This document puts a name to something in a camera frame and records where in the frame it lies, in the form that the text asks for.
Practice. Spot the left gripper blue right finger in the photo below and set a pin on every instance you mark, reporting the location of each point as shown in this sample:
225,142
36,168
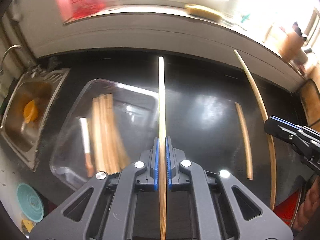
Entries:
168,147

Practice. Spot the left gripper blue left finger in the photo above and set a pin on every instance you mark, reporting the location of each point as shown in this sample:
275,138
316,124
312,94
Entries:
154,164

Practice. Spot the long pale chopstick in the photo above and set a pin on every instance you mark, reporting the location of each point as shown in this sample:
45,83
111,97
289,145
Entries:
264,115

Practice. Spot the wooden chopstick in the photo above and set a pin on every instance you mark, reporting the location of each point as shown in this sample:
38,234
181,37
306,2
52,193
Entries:
108,149
98,147
118,152
247,145

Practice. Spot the person's right hand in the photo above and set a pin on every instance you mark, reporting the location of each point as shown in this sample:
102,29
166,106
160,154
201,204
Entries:
308,207

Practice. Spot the wooden cutting board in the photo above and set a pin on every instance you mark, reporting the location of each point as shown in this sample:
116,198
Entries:
309,96

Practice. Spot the clear plastic tray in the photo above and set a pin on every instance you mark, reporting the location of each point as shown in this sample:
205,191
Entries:
136,112

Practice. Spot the brown jar on sill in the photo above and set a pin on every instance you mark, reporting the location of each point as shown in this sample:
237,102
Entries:
291,44

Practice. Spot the teal round lid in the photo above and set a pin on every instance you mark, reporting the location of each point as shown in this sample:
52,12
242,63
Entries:
30,203

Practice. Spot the orange bowl in sink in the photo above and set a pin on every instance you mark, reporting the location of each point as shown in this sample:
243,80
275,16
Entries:
30,112

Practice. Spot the stainless steel sink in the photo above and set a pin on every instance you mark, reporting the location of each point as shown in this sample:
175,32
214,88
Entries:
24,138

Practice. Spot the yellow sponge on sill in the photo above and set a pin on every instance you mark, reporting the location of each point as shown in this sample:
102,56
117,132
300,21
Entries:
203,12

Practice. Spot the chrome faucet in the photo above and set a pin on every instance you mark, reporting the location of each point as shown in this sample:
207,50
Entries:
11,51

